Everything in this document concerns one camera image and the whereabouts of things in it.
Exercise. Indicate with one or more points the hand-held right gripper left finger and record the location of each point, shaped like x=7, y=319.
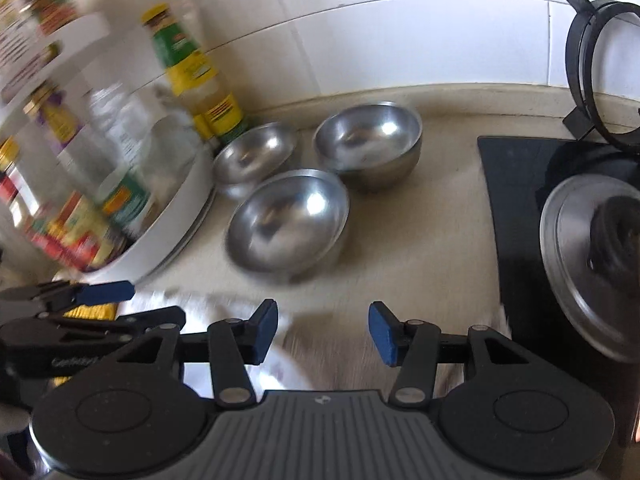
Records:
x=265, y=332

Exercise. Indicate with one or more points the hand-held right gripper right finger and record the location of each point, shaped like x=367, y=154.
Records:
x=385, y=332

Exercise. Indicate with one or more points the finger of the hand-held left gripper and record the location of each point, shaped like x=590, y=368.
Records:
x=107, y=291
x=150, y=317

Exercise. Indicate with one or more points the stainless steel bowl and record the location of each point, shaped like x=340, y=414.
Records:
x=287, y=225
x=252, y=155
x=370, y=145

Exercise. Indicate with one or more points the yellow chenille mat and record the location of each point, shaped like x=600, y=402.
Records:
x=92, y=312

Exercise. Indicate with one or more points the beige terry towel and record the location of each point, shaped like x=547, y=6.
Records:
x=330, y=335

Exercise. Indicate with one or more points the yellow cap vinegar bottle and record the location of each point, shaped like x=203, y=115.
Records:
x=80, y=230

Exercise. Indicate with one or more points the purple label sauce bottle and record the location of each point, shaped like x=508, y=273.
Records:
x=127, y=200

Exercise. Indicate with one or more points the white two-tier condiment rack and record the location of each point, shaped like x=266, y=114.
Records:
x=175, y=220

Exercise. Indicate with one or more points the red label sauce bottle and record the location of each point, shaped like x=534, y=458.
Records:
x=7, y=190

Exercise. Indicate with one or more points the clear plastic bag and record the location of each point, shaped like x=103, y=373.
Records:
x=155, y=130

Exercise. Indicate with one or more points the black glass gas stove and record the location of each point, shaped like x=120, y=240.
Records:
x=515, y=220

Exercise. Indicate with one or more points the steel pot lid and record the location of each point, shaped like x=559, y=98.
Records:
x=565, y=260

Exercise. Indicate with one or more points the green label yellow cap bottle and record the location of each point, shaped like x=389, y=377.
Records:
x=195, y=70

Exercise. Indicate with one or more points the red labelled condiment jar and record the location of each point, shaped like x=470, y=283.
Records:
x=50, y=5

